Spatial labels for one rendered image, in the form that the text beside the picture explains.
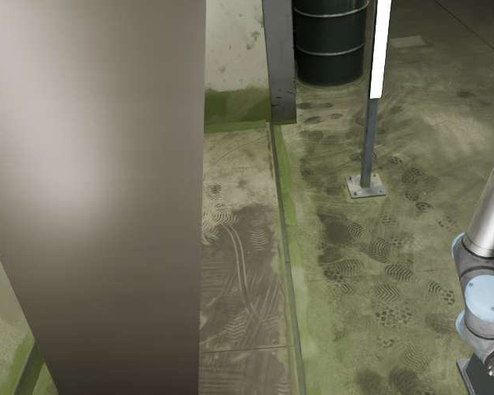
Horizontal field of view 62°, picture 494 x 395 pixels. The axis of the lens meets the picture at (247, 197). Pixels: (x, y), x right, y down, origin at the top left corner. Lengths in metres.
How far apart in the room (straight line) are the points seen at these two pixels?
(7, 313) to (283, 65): 2.14
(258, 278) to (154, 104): 1.54
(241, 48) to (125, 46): 2.34
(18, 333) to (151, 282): 1.24
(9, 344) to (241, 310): 0.95
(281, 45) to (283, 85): 0.28
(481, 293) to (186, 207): 0.67
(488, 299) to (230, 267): 1.34
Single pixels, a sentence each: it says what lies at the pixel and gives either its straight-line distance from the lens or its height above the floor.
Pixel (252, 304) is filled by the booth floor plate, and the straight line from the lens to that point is 1.96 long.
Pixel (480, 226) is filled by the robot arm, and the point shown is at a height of 0.94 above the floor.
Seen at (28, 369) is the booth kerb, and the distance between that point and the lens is 2.02.
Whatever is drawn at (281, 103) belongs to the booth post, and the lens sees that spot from 3.07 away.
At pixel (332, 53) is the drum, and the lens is 3.48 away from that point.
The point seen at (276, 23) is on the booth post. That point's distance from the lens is 2.84.
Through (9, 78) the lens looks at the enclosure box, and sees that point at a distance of 0.62.
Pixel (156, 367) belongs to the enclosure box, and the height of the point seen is 0.71.
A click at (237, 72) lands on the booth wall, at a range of 2.95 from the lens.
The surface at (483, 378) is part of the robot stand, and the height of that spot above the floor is 0.15.
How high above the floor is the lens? 1.65
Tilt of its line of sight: 41 degrees down
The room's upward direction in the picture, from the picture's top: 9 degrees counter-clockwise
